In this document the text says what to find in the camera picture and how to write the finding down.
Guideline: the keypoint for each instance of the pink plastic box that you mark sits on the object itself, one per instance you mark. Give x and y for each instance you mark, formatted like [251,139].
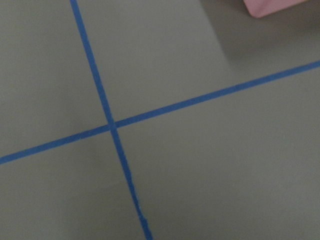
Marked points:
[262,8]

